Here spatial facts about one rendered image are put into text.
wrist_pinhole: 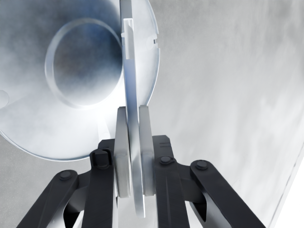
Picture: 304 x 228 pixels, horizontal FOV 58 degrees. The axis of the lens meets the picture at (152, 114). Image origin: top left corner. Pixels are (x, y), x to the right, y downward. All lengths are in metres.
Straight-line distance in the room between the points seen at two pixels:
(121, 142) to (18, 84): 0.23
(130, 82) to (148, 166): 0.05
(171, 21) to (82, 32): 0.70
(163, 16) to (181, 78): 0.28
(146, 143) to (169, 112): 1.01
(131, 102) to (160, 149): 0.03
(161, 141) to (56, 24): 0.25
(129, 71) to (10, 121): 0.23
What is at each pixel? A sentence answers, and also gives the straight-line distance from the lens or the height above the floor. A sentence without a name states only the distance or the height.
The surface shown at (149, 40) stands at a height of 0.35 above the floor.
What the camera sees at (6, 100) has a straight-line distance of 0.37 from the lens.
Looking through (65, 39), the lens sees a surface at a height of 0.36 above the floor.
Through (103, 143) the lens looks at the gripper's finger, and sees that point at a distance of 0.18.
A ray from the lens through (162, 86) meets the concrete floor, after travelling 1.08.
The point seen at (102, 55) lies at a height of 0.36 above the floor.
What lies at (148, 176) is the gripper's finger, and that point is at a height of 0.60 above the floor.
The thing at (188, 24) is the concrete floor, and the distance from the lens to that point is 1.15.
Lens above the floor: 0.68
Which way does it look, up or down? 39 degrees down
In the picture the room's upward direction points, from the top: 111 degrees clockwise
